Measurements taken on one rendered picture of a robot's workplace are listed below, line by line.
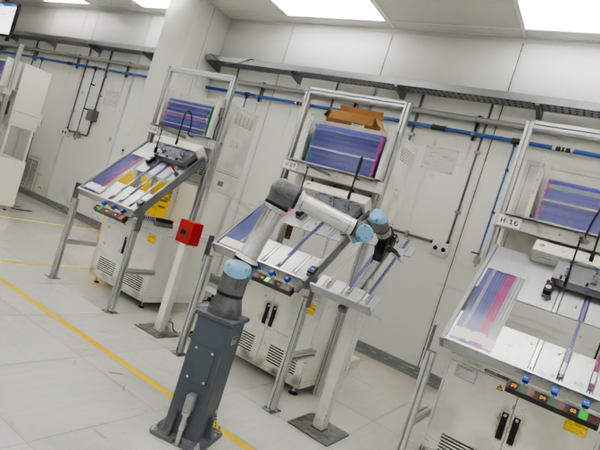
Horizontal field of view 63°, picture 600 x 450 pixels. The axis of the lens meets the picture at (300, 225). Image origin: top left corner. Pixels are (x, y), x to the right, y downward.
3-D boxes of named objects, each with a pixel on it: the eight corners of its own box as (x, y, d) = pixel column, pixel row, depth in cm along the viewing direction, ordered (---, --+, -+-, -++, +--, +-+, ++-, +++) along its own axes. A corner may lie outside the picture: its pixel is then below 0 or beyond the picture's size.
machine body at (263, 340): (295, 399, 291) (327, 299, 289) (211, 351, 328) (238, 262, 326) (343, 384, 346) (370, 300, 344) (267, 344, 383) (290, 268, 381)
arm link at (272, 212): (218, 281, 218) (278, 173, 217) (223, 276, 233) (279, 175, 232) (242, 294, 219) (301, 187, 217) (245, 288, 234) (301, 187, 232)
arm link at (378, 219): (363, 212, 223) (380, 204, 223) (369, 227, 232) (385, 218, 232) (371, 224, 218) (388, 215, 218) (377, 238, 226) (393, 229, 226)
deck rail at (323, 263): (305, 289, 265) (304, 281, 262) (303, 288, 266) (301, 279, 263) (371, 219, 308) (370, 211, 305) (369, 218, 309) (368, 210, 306)
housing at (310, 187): (365, 222, 308) (364, 204, 299) (302, 203, 334) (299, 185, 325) (371, 215, 312) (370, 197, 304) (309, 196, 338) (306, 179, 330)
